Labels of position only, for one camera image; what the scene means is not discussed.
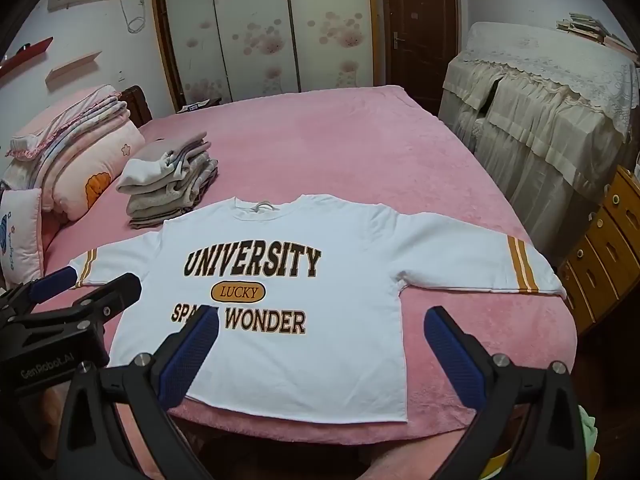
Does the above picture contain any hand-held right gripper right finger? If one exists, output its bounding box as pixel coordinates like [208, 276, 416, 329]
[424, 306, 587, 480]

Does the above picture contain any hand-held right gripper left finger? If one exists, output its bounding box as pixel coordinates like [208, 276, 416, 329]
[56, 305, 221, 480]

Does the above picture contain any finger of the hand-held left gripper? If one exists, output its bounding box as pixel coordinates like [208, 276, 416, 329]
[74, 272, 143, 329]
[0, 266, 79, 312]

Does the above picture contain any white printed sweatshirt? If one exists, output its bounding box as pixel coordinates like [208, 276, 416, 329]
[67, 195, 567, 423]

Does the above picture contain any stack of folded clothes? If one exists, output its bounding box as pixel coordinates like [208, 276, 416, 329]
[116, 131, 219, 231]

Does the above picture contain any small pink embroidered pillow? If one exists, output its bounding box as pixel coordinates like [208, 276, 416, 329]
[0, 187, 46, 288]

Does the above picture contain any floral pillow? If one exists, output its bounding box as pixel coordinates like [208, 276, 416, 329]
[40, 120, 146, 222]

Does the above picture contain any light green cloth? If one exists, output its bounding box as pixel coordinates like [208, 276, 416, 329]
[577, 405, 601, 462]

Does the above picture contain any pale pink cloth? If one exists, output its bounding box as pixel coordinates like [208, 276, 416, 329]
[115, 400, 481, 480]

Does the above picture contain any pink ruffled folded blanket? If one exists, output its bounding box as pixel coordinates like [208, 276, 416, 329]
[5, 85, 132, 162]

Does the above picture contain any wooden drawer cabinet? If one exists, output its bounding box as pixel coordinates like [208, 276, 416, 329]
[557, 165, 640, 336]

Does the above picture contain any dark wooden headboard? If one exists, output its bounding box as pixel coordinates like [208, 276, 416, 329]
[120, 85, 154, 129]

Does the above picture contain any pink plush bed blanket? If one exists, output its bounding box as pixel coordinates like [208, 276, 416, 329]
[42, 85, 578, 480]

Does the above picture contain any cream lace covered furniture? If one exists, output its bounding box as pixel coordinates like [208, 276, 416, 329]
[439, 21, 640, 261]

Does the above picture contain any floral sliding door wardrobe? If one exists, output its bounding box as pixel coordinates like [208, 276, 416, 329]
[150, 0, 382, 112]

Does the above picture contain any dark wooden door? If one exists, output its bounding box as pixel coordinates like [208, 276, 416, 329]
[379, 0, 461, 111]

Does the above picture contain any pile of books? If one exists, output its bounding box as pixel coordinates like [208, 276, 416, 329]
[556, 10, 639, 54]

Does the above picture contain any light wooden wall shelf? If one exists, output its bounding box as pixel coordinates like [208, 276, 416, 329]
[46, 51, 103, 89]

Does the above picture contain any red wall shelf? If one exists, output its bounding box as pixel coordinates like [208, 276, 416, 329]
[0, 36, 54, 79]

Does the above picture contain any white air conditioner hose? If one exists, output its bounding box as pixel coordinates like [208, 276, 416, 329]
[120, 0, 149, 34]

